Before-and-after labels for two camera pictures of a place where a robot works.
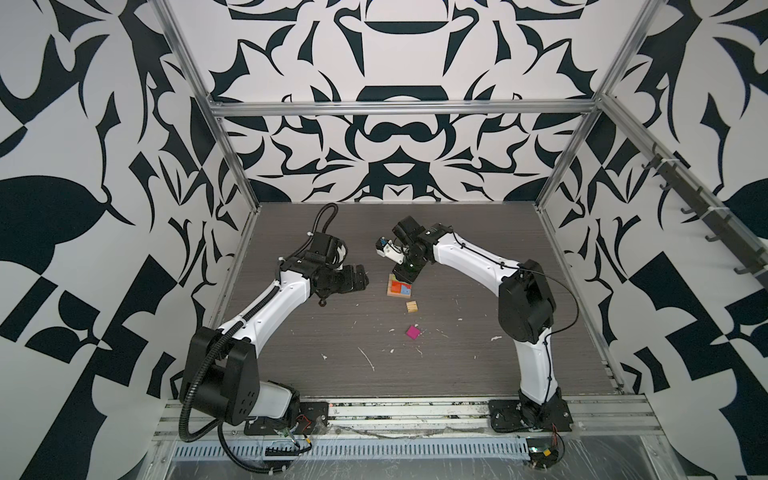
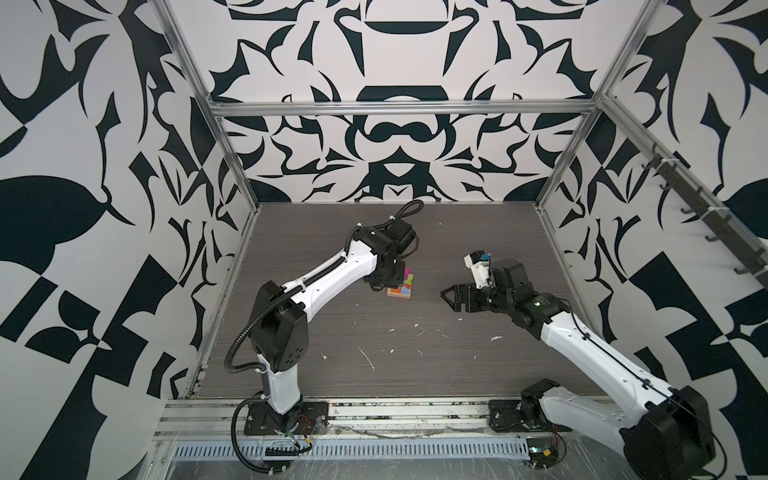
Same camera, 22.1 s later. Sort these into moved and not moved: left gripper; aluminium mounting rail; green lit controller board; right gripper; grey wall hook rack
Moved: left gripper; right gripper
Not moved: aluminium mounting rail; grey wall hook rack; green lit controller board
